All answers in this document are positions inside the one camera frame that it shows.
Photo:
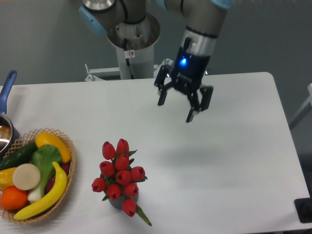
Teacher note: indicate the orange fruit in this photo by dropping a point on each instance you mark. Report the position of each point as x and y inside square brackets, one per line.
[13, 199]

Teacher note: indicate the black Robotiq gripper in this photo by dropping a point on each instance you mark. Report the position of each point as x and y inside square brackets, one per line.
[186, 77]

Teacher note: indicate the yellow squash top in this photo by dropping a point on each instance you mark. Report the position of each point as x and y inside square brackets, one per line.
[46, 138]

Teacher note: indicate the yellow banana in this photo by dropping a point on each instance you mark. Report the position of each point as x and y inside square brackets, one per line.
[49, 199]

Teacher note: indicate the green cucumber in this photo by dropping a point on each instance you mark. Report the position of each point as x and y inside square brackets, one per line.
[18, 157]

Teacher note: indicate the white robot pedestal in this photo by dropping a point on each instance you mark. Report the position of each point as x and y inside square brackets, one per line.
[134, 44]

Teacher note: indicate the grey ribbed vase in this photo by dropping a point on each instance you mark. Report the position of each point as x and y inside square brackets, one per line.
[118, 202]

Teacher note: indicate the white frame right edge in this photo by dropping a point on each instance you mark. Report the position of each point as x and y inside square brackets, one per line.
[303, 109]

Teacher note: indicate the beige round disc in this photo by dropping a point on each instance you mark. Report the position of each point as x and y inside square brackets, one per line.
[26, 176]

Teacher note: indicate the woven wicker basket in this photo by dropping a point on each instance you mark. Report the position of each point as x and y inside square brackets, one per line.
[25, 139]

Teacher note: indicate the green bok choy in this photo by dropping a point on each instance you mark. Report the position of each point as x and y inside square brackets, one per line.
[42, 158]

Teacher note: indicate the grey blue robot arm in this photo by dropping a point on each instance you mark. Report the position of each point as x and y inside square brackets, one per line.
[204, 18]

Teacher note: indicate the blue handled saucepan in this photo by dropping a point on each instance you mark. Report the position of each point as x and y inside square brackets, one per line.
[8, 133]

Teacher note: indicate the dark red vegetable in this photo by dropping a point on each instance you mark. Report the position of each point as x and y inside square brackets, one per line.
[66, 168]

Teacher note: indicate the black device table edge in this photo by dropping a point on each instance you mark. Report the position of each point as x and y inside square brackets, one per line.
[304, 209]

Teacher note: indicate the yellow pepper left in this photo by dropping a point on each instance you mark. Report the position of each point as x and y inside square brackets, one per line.
[6, 180]

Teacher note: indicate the red tulip bouquet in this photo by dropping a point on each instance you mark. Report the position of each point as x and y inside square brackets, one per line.
[118, 177]

